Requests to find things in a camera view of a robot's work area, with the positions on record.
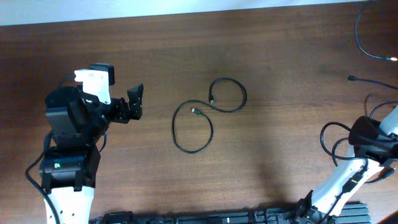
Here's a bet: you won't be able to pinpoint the black cable gold plugs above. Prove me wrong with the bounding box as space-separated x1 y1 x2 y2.
171 77 248 154

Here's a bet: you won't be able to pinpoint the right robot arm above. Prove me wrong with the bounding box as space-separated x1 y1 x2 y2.
293 108 397 223

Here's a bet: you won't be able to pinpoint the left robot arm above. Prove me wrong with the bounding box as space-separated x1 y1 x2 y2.
40 63 144 223

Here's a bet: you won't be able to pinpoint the left camera black cable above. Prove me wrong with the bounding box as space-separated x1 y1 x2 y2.
24 73 77 224

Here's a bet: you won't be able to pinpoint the camera black cable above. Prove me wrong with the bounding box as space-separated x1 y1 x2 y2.
319 121 371 224
24 73 77 224

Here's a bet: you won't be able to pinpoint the right camera black cable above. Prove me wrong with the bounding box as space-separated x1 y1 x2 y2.
319 121 371 224

